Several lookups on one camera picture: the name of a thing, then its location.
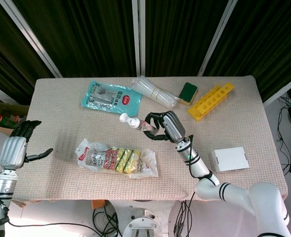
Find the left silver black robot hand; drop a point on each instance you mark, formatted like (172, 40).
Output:
(12, 153)

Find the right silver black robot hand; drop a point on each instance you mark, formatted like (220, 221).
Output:
(175, 126)

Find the small white pink bottle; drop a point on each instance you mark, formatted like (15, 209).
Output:
(133, 122)

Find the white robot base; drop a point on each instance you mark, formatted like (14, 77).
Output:
(142, 222)

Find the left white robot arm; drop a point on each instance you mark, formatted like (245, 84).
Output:
(2, 187)

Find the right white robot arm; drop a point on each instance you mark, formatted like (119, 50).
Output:
(234, 195)

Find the red green can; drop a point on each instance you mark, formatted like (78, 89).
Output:
(2, 119)

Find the green yellow scrub sponge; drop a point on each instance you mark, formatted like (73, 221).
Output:
(187, 92)

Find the yellow plastic rack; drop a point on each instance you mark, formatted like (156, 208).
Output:
(209, 103)

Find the brown cardboard box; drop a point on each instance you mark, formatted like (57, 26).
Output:
(2, 108)

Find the beige woven tablecloth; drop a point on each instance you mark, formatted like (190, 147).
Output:
(61, 118)

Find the white cardboard box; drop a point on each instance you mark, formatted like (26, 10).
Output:
(230, 160)

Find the sponge multipack plastic bag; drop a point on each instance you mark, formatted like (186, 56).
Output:
(118, 160)

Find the teal plastic product package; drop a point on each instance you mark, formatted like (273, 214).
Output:
(110, 98)

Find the dark green curtain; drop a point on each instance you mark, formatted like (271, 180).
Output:
(179, 37)
(86, 37)
(263, 44)
(9, 61)

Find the orange block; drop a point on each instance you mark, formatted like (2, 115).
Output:
(98, 204)

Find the white frame pole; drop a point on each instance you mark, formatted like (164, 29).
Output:
(138, 37)
(29, 37)
(283, 90)
(215, 37)

